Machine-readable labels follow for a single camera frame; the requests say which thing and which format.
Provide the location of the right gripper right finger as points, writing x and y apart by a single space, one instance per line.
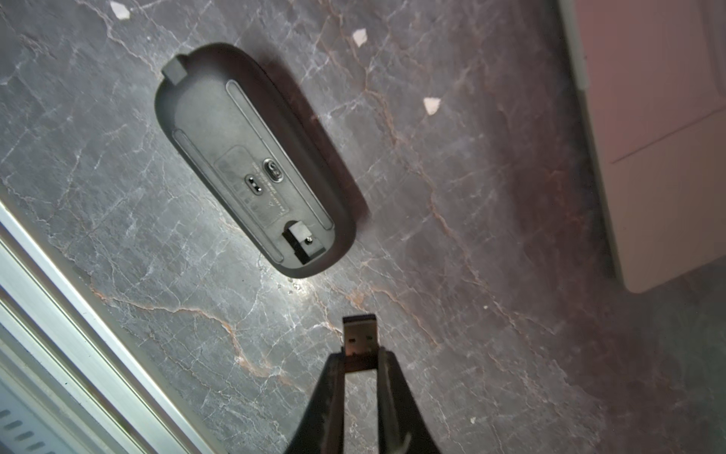
401 427

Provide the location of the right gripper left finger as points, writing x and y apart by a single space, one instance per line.
322 427

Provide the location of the black usb mouse receiver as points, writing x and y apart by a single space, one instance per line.
360 343

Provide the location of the black wireless mouse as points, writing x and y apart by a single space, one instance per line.
226 118

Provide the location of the silver laptop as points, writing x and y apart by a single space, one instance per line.
651 82

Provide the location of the aluminium front rail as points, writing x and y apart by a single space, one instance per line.
71 379

